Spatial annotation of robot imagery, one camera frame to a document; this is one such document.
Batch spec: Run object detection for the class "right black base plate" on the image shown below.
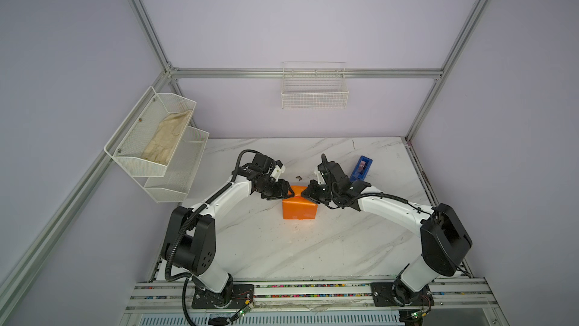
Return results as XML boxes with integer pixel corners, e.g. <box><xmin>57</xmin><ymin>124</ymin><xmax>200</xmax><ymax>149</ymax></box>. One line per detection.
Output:
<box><xmin>370</xmin><ymin>282</ymin><xmax>434</xmax><ymax>307</ymax></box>

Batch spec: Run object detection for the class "lower white mesh shelf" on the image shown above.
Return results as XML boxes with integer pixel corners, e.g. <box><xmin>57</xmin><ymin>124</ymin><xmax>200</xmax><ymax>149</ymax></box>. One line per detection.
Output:
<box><xmin>144</xmin><ymin>126</ymin><xmax>210</xmax><ymax>203</ymax></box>

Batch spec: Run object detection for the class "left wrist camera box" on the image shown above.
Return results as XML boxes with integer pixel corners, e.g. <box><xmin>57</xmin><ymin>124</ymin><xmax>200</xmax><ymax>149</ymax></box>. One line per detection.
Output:
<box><xmin>271</xmin><ymin>165</ymin><xmax>286</xmax><ymax>181</ymax></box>

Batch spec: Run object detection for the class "beige cloth in shelf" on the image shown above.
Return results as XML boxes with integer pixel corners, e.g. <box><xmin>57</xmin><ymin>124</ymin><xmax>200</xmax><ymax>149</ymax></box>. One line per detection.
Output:
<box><xmin>141</xmin><ymin>110</ymin><xmax>193</xmax><ymax>166</ymax></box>

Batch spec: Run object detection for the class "white wire wall basket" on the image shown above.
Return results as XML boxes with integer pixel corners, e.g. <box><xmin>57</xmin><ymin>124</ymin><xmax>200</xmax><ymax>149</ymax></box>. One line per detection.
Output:
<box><xmin>281</xmin><ymin>62</ymin><xmax>349</xmax><ymax>110</ymax></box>

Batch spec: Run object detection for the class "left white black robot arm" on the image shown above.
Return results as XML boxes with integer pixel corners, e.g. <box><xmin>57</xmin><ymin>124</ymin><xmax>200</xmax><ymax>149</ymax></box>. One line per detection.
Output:
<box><xmin>161</xmin><ymin>150</ymin><xmax>295</xmax><ymax>294</ymax></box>

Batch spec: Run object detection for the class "yellow orange wrapping paper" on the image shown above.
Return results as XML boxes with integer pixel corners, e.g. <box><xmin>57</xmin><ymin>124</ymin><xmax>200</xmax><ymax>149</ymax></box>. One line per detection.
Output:
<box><xmin>282</xmin><ymin>185</ymin><xmax>318</xmax><ymax>220</ymax></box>

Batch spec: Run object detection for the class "white mesh shelf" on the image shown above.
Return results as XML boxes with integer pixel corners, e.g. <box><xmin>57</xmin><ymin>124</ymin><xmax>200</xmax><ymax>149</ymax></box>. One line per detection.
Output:
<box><xmin>144</xmin><ymin>126</ymin><xmax>210</xmax><ymax>203</ymax></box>
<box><xmin>104</xmin><ymin>88</ymin><xmax>196</xmax><ymax>178</ymax></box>

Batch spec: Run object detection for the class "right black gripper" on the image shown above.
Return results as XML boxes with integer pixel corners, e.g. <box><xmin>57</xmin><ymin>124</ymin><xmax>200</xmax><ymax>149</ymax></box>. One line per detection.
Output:
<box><xmin>294</xmin><ymin>182</ymin><xmax>336</xmax><ymax>205</ymax></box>

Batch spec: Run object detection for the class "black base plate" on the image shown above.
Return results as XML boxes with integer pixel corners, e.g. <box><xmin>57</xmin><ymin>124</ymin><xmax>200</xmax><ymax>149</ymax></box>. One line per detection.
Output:
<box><xmin>370</xmin><ymin>282</ymin><xmax>434</xmax><ymax>307</ymax></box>
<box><xmin>191</xmin><ymin>283</ymin><xmax>255</xmax><ymax>309</ymax></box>

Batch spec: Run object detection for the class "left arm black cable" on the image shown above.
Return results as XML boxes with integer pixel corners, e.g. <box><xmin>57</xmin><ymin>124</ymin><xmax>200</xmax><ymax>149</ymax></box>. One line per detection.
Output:
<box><xmin>163</xmin><ymin>149</ymin><xmax>263</xmax><ymax>326</ymax></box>

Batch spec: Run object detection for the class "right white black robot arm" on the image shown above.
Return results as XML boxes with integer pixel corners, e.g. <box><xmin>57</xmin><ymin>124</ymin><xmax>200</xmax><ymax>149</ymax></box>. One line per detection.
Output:
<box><xmin>302</xmin><ymin>154</ymin><xmax>473</xmax><ymax>299</ymax></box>

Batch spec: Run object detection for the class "upper white mesh shelf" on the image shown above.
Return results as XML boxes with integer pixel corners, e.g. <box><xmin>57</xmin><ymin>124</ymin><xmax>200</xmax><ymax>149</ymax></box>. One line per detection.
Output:
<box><xmin>104</xmin><ymin>88</ymin><xmax>196</xmax><ymax>178</ymax></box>

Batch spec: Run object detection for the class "aluminium frame rail front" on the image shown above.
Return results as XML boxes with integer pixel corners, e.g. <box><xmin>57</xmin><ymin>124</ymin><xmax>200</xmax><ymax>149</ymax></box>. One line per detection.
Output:
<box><xmin>125</xmin><ymin>277</ymin><xmax>499</xmax><ymax>314</ymax></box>

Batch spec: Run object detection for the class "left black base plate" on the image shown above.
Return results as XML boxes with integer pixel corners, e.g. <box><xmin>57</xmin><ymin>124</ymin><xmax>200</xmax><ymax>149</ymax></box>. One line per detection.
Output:
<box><xmin>191</xmin><ymin>283</ymin><xmax>255</xmax><ymax>309</ymax></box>

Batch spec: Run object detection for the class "blue tape dispenser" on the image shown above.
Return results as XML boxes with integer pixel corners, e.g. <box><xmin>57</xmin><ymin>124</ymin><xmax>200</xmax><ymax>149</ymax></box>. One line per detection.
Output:
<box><xmin>350</xmin><ymin>156</ymin><xmax>373</xmax><ymax>183</ymax></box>

